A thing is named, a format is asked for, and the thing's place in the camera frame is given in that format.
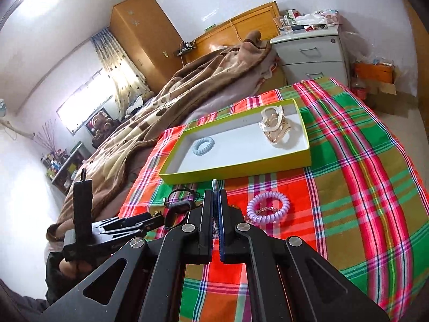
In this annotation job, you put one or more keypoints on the clear hair claw clip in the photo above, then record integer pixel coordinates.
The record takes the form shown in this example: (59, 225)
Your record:
(268, 110)

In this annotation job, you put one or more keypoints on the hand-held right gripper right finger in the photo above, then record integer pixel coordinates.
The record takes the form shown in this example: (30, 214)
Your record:
(221, 224)

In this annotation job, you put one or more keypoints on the white plastic bag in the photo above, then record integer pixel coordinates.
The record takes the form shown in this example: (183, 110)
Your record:
(311, 18)

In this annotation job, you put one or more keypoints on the wooden wardrobe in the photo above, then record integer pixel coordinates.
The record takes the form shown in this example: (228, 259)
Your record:
(144, 30)

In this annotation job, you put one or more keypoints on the wooden headboard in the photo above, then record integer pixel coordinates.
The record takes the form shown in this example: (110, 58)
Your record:
(254, 20)

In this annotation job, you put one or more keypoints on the person's left hand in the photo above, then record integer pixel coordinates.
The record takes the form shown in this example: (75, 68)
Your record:
(69, 268)

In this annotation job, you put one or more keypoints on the white nightstand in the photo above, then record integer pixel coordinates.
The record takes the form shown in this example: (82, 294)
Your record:
(311, 57)

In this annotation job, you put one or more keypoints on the clear glass tumbler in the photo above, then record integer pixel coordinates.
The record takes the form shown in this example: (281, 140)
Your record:
(284, 23)

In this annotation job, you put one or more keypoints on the power strip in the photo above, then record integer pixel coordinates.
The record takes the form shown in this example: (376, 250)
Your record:
(186, 48)

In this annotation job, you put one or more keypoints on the amber hair claw clip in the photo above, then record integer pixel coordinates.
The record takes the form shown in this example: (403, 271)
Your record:
(278, 137)

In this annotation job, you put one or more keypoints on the brown teddy bear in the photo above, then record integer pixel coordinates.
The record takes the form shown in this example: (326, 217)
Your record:
(100, 127)

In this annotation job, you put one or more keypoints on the dotted curtain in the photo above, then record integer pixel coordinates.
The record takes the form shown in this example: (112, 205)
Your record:
(124, 70)

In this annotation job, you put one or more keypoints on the person's left forearm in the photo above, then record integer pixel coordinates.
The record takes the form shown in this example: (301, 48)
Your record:
(20, 305)

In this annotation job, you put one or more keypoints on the dried branches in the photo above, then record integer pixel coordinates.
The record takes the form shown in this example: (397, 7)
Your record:
(47, 137)

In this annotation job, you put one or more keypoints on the window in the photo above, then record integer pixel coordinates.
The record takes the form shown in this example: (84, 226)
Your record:
(83, 107)

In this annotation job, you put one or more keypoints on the orange box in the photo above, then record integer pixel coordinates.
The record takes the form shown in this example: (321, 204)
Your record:
(373, 72)

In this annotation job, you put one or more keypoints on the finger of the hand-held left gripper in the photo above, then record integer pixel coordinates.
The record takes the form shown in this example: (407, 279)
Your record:
(137, 230)
(127, 219)

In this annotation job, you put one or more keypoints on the rhinestone hair clip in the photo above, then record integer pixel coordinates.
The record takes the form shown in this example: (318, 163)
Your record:
(266, 212)

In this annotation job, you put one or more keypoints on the green-rimmed white tray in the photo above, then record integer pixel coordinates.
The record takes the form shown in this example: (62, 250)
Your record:
(234, 144)

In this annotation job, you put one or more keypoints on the brown patterned blanket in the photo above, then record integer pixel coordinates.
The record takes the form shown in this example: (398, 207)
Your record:
(187, 87)

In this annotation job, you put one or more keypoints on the shelf with bottles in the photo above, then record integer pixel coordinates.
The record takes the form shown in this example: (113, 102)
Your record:
(63, 171)

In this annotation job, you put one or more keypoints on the plaid cloth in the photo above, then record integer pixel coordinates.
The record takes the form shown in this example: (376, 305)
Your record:
(352, 191)

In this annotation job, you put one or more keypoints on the black smart band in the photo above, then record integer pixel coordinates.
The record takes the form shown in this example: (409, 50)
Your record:
(177, 208)

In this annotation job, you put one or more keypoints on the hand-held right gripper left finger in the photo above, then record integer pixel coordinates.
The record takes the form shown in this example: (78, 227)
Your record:
(208, 221)

